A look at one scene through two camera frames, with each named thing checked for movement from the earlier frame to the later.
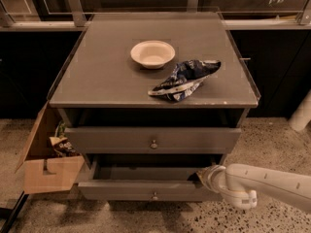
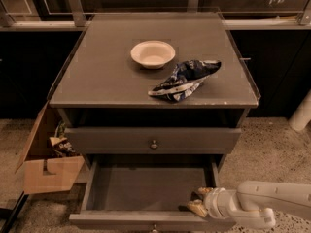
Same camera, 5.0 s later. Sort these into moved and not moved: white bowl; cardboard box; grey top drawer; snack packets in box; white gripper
Moved: white gripper
Not moved: snack packets in box; white bowl; grey top drawer; cardboard box
